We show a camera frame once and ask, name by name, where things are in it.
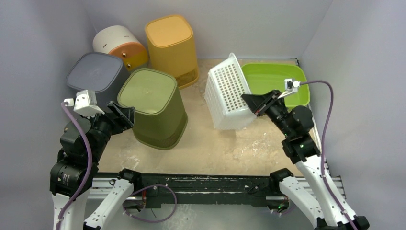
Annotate orange mesh basket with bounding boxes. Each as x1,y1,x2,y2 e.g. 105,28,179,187
145,15,199,89

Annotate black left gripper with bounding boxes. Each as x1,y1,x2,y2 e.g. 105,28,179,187
81,100,135,161

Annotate olive green mesh basket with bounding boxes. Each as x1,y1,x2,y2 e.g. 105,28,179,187
117,68,188,150

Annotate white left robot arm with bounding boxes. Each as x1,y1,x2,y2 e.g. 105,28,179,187
50,99,143,230

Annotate lime green tray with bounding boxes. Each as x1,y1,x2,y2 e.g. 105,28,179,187
242,63,310,109

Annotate grey mesh basket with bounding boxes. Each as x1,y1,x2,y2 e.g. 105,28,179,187
66,52,130,111

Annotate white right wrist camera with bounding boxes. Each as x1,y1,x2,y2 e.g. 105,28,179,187
278,78,301,99

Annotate round pastel drawer cabinet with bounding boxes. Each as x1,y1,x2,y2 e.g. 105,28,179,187
92,25,149,72

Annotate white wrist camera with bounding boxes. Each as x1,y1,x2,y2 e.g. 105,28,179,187
278,78,301,99
61,90,105,118

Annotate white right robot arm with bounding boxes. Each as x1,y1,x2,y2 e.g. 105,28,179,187
241,90,370,230

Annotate aluminium frame rail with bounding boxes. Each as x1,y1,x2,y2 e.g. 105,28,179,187
90,174,346,199

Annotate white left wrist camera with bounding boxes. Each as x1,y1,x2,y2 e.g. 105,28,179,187
61,90,105,118

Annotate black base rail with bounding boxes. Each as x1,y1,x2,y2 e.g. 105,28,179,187
112,173,300,209

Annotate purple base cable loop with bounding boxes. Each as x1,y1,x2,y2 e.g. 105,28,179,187
122,184,178,223

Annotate white mesh tray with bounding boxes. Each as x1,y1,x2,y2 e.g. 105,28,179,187
204,53,256,130

